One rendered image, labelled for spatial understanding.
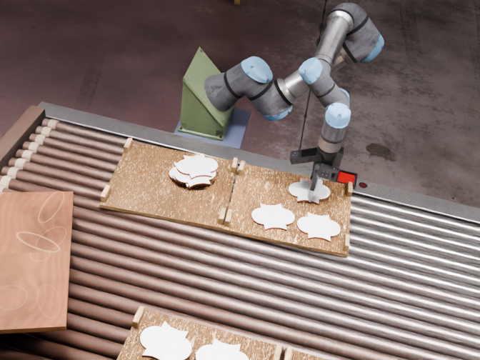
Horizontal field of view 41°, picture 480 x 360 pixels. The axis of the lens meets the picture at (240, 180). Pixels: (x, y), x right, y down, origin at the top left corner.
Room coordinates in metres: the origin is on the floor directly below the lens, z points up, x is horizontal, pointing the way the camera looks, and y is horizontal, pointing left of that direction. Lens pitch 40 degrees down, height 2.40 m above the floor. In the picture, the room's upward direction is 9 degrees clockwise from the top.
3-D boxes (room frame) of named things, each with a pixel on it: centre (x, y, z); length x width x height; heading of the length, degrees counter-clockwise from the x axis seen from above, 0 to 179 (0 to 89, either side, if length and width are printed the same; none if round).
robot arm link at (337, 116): (1.70, -0.27, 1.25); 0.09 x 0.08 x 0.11; 176
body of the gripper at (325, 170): (1.70, -0.28, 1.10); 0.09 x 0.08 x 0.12; 87
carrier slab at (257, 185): (1.63, -0.19, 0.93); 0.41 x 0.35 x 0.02; 87
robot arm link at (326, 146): (1.70, -0.27, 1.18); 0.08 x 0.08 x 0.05
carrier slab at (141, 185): (1.66, 0.23, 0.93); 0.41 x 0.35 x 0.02; 88
